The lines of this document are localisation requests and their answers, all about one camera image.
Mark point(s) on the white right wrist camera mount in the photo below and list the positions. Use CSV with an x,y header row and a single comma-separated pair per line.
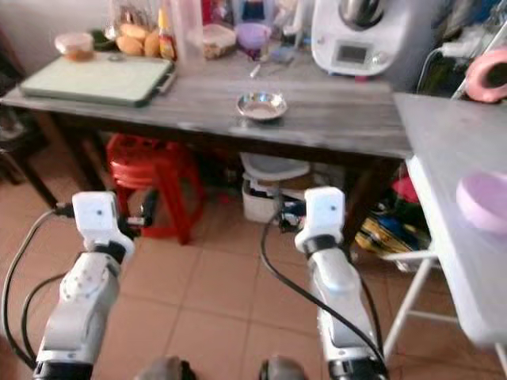
x,y
323,214

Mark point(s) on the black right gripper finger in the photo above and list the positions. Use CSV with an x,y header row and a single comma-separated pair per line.
x,y
279,212

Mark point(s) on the clear tub with orange food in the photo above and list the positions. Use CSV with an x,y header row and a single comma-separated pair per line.
x,y
75,46

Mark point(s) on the long dark wooden table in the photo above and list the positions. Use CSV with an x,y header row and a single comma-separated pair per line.
x,y
333,119

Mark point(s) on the white lidded storage box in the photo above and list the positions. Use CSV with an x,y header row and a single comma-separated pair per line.
x,y
265,186

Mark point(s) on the grey robot leg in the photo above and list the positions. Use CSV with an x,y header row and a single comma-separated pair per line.
x,y
283,369
166,369

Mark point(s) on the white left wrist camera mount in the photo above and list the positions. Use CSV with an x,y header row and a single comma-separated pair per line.
x,y
97,218

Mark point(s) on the grey robot right leg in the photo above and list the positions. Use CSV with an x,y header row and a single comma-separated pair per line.
x,y
283,369

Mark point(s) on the yellow sauce bottle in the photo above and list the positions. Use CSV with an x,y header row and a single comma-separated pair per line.
x,y
167,39

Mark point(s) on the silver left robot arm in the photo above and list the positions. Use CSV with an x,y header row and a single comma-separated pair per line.
x,y
79,313

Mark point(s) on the purple plastic bowl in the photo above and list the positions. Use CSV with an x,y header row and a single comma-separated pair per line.
x,y
253,36

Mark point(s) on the red plastic stool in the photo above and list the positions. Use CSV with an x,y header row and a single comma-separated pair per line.
x,y
150,166

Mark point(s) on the colourful bag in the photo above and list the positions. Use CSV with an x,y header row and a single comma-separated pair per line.
x,y
388,229

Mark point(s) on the small steel bowl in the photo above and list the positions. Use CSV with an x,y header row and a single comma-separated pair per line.
x,y
261,105

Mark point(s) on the dark wooden chair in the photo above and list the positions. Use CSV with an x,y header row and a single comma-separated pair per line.
x,y
20,150

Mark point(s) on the pink plastic bowl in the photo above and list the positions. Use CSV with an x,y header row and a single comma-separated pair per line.
x,y
485,202

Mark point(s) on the grey robot left leg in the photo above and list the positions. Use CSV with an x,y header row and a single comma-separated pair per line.
x,y
166,369

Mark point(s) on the pale green cutting board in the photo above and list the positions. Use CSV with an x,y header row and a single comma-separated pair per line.
x,y
95,79

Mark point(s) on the white kitchen cooking machine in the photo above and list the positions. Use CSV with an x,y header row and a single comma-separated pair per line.
x,y
360,43

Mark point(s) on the clear food box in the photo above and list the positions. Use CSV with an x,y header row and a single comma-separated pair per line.
x,y
220,39

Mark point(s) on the golden bread roll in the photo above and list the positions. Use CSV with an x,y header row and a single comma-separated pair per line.
x,y
133,32
129,45
153,45

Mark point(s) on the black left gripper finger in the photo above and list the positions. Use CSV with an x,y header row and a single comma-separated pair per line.
x,y
150,210

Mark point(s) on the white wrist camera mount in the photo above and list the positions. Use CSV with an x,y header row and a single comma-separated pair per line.
x,y
323,214
97,218

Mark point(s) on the white folding table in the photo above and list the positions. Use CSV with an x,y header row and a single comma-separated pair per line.
x,y
455,158

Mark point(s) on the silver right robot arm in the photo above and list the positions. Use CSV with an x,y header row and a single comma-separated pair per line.
x,y
341,309

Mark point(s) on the pink round object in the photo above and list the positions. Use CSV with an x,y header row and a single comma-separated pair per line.
x,y
487,79

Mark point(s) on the tall clear plastic container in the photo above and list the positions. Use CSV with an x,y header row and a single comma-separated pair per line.
x,y
190,32

